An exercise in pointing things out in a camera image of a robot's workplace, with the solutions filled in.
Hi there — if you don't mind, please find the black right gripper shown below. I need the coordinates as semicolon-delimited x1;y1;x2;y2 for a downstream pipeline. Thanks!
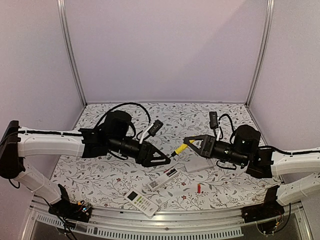
184;134;248;167

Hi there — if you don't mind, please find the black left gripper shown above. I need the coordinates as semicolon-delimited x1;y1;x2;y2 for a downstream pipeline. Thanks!
108;135;171;168

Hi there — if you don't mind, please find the yellow handled screwdriver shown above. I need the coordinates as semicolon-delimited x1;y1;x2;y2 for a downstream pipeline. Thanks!
171;143;189;157

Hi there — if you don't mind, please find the white remote with back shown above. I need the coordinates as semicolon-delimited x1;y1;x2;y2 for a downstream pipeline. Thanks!
184;159;214;173

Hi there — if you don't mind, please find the narrow white remote control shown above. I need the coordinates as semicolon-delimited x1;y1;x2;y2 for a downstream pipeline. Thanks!
147;167;180;191

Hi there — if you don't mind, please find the red orange battery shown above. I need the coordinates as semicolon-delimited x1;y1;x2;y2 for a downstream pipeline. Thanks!
167;169;177;177

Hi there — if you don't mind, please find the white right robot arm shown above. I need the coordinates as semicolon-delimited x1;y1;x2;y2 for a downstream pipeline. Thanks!
183;124;320;218

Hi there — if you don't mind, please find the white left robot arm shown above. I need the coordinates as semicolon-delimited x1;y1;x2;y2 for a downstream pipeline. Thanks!
0;110;171;217

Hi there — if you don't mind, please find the white remote with green buttons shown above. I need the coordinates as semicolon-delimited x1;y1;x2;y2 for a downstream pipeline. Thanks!
124;189;159;218

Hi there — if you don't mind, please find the floral patterned table mat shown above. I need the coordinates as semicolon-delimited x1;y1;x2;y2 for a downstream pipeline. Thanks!
51;103;281;211

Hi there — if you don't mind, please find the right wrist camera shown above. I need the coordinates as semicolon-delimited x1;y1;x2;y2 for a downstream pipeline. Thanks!
209;111;223;140

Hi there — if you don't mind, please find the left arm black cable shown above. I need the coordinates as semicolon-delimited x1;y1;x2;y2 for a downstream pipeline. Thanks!
95;102;152;128

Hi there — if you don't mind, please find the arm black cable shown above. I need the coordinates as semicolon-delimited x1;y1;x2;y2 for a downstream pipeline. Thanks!
95;102;152;128
217;113;238;136

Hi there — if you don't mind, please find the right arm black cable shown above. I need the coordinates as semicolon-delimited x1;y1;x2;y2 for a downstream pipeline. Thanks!
217;113;238;136

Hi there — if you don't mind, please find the aluminium front rail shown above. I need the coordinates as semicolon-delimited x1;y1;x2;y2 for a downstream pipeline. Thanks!
21;196;315;240

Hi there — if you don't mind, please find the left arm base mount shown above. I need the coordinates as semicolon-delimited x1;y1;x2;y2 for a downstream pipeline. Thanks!
48;199;93;223

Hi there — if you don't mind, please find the right aluminium corner post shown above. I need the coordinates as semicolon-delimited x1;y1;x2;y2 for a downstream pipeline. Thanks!
245;0;275;108

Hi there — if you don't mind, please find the aluminium corner post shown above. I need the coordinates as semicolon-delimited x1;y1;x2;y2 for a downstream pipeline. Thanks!
245;0;275;108
56;0;88;108

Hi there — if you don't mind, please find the left aluminium corner post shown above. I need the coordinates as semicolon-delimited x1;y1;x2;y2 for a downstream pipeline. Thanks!
56;0;88;108

